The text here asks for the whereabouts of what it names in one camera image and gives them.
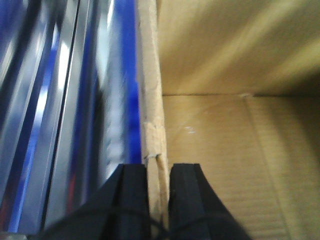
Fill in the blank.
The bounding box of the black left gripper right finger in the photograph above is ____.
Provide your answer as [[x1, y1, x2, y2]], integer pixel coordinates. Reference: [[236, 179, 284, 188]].
[[168, 163, 251, 240]]

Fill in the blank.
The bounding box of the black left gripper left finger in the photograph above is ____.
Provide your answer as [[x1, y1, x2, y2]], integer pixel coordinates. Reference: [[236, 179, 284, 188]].
[[37, 164, 152, 240]]

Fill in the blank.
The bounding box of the brown cardboard carton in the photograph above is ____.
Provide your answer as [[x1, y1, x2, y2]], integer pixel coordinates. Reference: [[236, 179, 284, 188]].
[[137, 0, 320, 240]]

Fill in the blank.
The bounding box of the stainless steel shelf rail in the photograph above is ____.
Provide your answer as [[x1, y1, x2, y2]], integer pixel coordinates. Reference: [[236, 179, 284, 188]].
[[0, 0, 141, 240]]

